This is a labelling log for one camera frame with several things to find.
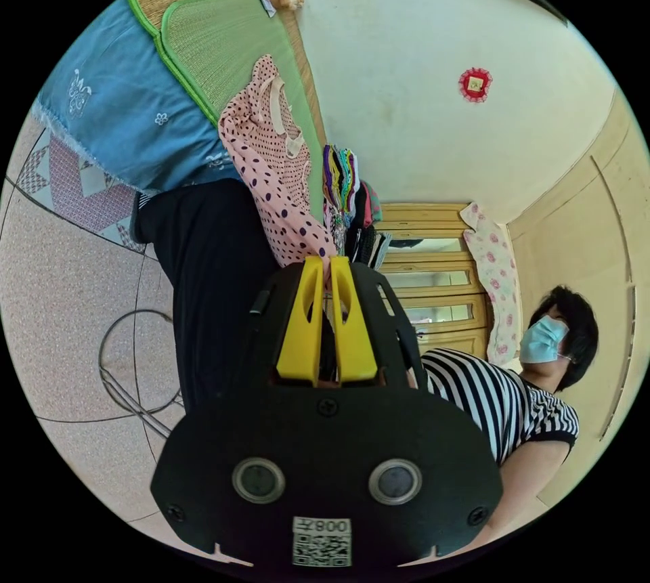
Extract white floral cloth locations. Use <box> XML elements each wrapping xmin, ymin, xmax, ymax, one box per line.
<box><xmin>458</xmin><ymin>201</ymin><xmax>523</xmax><ymax>366</ymax></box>

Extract red round wall ornament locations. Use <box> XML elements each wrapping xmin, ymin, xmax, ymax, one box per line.
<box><xmin>458</xmin><ymin>66</ymin><xmax>494</xmax><ymax>104</ymax></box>

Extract person's body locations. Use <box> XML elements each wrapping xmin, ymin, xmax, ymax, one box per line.
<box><xmin>129</xmin><ymin>180</ymin><xmax>601</xmax><ymax>546</ymax></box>

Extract bed with woven mat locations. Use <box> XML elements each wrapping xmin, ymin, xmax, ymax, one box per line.
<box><xmin>30</xmin><ymin>0</ymin><xmax>328</xmax><ymax>221</ymax></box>

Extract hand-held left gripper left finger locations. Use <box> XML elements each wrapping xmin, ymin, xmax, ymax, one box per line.
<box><xmin>276</xmin><ymin>257</ymin><xmax>326</xmax><ymax>385</ymax></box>

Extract pile of clothes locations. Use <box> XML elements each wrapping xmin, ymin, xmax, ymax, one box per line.
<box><xmin>321</xmin><ymin>143</ymin><xmax>393</xmax><ymax>270</ymax></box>

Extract pink polka dot short sleeve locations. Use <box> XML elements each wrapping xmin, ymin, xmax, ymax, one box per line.
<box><xmin>217</xmin><ymin>53</ymin><xmax>340</xmax><ymax>269</ymax></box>

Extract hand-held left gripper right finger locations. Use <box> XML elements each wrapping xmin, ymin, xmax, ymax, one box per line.
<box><xmin>329</xmin><ymin>255</ymin><xmax>378</xmax><ymax>385</ymax></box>

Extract yellow wooden cupboard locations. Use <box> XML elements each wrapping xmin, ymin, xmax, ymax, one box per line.
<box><xmin>374</xmin><ymin>202</ymin><xmax>511</xmax><ymax>366</ymax></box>

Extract metal wire frame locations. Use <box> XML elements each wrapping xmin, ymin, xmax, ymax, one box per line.
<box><xmin>97</xmin><ymin>308</ymin><xmax>185</xmax><ymax>439</ymax></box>

